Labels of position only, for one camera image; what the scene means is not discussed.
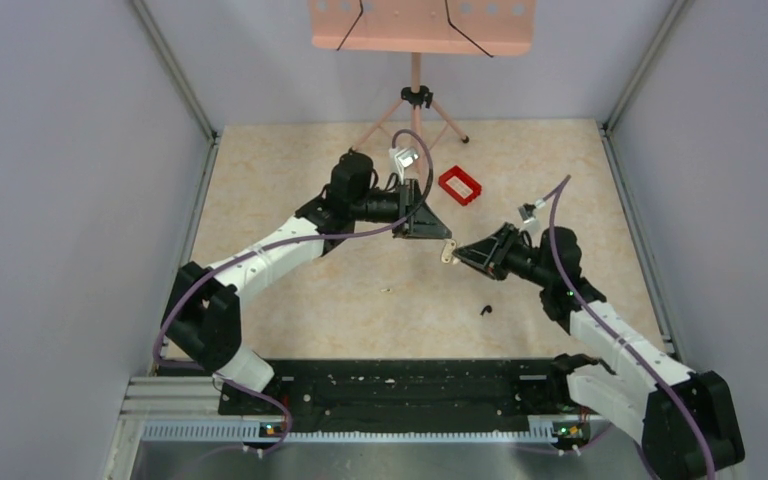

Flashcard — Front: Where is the red plastic box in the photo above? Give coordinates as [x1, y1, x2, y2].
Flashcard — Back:
[438, 165, 482, 206]

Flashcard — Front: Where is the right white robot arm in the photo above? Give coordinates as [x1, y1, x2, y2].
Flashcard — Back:
[452, 223, 746, 479]

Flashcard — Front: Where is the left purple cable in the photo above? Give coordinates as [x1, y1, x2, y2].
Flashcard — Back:
[152, 129, 435, 458]

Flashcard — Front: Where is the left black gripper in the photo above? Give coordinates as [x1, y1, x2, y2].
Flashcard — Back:
[351, 178, 451, 240]

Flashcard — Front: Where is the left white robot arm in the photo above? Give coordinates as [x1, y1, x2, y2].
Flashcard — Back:
[161, 151, 452, 414]

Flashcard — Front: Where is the beige earbud charging case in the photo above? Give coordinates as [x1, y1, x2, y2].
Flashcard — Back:
[440, 239, 457, 264]

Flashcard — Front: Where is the pink music stand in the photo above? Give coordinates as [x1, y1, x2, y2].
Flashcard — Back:
[307, 0, 537, 151]

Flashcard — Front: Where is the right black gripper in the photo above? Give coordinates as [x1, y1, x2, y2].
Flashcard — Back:
[454, 222, 554, 288]

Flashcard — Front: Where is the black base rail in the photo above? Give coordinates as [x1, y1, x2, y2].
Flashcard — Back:
[218, 358, 605, 441]

